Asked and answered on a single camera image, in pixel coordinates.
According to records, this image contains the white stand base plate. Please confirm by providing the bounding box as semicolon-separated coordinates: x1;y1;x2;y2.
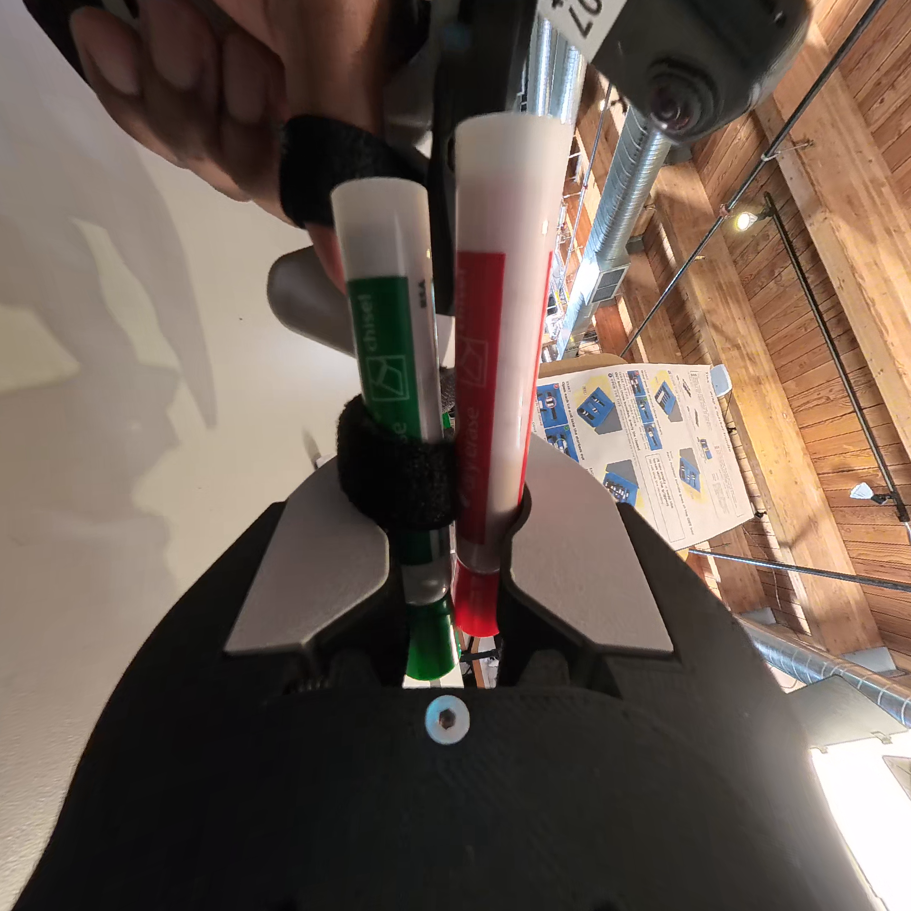
534;363;758;552

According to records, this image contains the black velcro strap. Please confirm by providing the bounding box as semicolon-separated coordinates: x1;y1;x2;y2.
336;399;465;536

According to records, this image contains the silver air duct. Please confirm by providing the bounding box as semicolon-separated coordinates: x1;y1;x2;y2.
520;0;911;730

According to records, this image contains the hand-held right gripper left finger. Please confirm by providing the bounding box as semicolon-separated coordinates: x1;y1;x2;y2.
225;477;394;656

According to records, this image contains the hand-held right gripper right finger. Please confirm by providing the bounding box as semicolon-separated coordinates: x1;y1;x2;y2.
506;442;677;659

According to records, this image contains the red marker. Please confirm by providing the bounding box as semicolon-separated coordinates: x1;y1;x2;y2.
449;114;576;637

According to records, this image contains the person's left hand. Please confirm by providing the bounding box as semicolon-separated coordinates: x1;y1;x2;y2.
65;0;428;288

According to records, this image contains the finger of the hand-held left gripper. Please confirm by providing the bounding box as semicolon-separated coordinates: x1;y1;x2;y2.
268;250;357;357

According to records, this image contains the green marker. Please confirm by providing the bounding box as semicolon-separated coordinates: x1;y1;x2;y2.
331;178;465;681

